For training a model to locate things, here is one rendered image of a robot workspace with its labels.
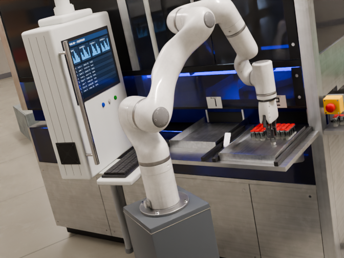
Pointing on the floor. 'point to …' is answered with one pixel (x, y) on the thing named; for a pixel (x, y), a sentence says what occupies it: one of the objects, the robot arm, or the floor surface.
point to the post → (317, 125)
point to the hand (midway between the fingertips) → (272, 132)
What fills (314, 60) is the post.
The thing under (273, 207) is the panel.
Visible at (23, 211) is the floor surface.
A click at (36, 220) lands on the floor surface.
